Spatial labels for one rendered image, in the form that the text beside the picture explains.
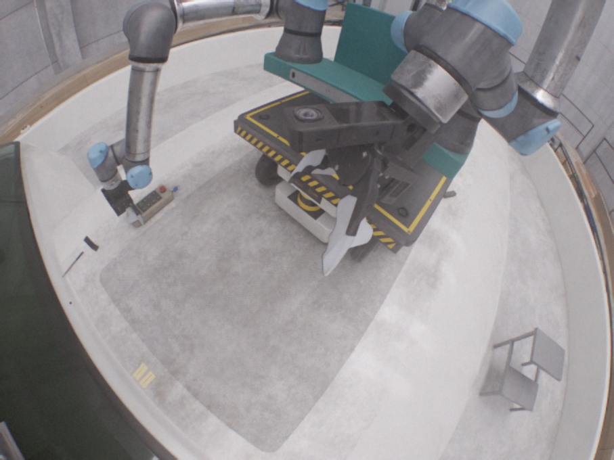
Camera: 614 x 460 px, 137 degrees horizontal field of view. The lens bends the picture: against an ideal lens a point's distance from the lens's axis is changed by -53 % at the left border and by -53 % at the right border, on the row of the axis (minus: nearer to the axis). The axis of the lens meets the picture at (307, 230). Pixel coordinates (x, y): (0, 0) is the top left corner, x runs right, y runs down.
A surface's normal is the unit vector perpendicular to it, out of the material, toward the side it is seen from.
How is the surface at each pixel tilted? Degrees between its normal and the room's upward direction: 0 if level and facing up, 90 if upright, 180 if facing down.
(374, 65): 90
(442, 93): 76
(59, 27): 90
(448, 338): 10
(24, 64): 90
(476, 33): 71
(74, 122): 90
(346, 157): 66
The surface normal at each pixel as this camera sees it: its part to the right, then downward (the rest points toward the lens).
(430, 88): -0.36, 0.49
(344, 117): 0.04, -0.57
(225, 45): 0.64, 0.69
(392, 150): 0.30, 0.79
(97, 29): 0.80, 0.56
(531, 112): -0.67, 0.65
